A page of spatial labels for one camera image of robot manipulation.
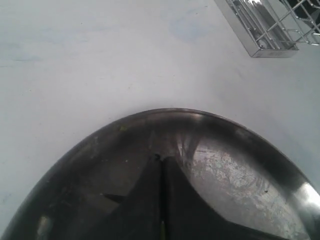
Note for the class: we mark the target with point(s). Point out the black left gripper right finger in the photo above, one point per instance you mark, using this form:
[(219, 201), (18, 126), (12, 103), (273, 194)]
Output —
[(226, 198)]

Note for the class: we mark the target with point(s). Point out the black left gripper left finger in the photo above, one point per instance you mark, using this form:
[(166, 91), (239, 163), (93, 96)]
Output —
[(138, 215)]

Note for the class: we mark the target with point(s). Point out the chrome wire utensil holder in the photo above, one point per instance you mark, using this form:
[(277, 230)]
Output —
[(273, 28)]

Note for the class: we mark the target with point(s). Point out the round steel plate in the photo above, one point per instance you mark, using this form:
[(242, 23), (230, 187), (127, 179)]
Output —
[(111, 160)]

